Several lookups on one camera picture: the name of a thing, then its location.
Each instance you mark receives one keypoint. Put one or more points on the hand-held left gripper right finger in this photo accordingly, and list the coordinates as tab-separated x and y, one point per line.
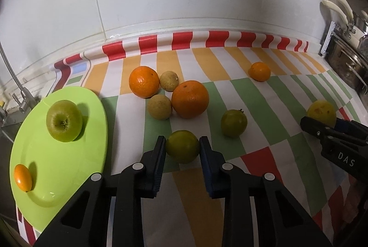
207	175

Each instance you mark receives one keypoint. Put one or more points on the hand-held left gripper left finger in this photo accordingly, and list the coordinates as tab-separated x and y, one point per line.
159	175

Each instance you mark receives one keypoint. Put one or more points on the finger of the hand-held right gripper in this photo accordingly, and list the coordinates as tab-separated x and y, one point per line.
314	127
345	124

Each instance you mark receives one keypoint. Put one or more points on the yellow spotted fruit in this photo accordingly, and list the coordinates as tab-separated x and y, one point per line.
321	111

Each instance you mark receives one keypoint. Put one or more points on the smooth green fruit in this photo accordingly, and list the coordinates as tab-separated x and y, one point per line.
182	147

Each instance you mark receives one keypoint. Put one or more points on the green fruit with stem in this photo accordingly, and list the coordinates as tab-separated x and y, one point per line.
233	123

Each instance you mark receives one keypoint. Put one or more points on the tan round fruit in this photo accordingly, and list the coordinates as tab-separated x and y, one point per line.
159	107
169	80

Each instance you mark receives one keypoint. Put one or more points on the large orange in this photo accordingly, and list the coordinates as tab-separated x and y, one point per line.
189	99

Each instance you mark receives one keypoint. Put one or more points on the small mandarin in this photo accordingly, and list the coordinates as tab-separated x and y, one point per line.
259	72

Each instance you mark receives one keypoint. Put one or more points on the green plate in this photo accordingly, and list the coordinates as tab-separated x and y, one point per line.
72	169

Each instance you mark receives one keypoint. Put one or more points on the medium orange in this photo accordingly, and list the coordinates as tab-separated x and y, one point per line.
143	82

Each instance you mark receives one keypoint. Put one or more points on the pink cloth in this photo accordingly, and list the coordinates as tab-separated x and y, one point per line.
352	203

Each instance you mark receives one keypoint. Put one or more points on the striped colourful cloth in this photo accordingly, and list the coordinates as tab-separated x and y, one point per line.
258	109

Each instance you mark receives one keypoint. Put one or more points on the steel pot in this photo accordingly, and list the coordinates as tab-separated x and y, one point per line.
345	62

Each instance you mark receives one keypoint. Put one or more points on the green apple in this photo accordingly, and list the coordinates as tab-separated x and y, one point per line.
63	121

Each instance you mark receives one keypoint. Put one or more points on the small oval kumquat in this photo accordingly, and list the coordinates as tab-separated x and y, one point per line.
23	178

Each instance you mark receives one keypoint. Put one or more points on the thin curved faucet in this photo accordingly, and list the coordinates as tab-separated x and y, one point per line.
24	97

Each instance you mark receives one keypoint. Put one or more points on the steel sink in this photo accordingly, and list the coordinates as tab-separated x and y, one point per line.
5	143

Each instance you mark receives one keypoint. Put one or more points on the white wall bracket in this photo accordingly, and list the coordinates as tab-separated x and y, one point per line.
329	37

